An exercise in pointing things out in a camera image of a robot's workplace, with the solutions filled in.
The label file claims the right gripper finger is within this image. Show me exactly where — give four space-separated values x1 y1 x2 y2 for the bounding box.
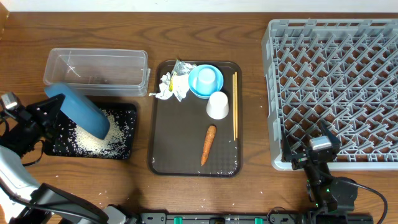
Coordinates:
320 121 341 148
282 131 292 162

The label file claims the large blue plate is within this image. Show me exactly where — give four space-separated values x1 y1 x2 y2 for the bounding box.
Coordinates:
44 83 110 139

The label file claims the orange carrot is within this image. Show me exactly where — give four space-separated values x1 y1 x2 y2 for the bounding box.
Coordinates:
201 125 216 166

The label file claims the white pink cup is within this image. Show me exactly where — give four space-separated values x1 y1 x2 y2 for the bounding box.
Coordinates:
206 91 229 119

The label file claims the small light blue bowl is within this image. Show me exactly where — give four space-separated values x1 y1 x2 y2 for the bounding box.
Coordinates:
188 64 224 99

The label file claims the light blue cup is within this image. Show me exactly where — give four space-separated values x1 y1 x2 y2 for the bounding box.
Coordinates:
197 68 217 95

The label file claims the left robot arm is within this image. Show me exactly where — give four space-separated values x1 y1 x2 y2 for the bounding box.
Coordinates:
1 93 139 223

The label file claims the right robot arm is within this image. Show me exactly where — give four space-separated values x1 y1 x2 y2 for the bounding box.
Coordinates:
282 122 374 224

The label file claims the black waste tray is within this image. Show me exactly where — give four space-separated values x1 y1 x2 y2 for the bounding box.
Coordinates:
44 103 137 160

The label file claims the grey dishwasher rack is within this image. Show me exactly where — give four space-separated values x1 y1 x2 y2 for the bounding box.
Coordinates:
261 19 397 171

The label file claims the clear plastic bin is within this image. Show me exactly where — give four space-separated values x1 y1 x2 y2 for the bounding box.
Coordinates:
43 48 150 96

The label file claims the pile of white rice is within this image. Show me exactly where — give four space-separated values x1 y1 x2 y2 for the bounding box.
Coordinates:
73 110 126 158

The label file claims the dark brown serving tray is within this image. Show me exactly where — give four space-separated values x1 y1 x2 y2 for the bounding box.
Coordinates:
148 61 243 177

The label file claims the crumpled white paper napkin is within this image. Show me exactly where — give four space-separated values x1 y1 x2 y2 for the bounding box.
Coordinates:
149 72 189 102

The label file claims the crumpled silver foil wrapper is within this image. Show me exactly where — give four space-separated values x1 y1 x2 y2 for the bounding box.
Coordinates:
170 60 197 76

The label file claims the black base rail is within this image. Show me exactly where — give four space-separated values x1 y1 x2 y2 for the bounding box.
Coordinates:
137 211 374 224

